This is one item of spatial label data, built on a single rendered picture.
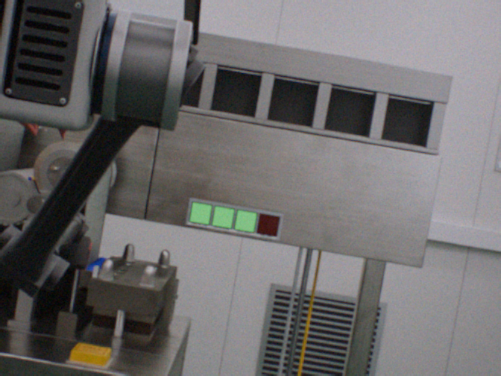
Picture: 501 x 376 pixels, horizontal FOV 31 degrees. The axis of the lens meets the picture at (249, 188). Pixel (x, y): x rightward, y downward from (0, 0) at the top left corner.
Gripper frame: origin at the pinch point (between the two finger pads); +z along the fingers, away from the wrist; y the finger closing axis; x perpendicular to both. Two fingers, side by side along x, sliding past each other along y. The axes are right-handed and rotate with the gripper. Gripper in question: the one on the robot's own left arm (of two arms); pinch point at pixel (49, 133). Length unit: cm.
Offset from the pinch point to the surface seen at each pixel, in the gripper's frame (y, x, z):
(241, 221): 43, 16, 45
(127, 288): 19.6, -18.7, 27.8
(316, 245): 63, 14, 48
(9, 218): -9.9, -7.4, 23.8
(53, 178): -0.5, -0.6, 15.4
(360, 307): 79, 11, 71
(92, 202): 7.8, -0.4, 22.9
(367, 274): 80, 18, 65
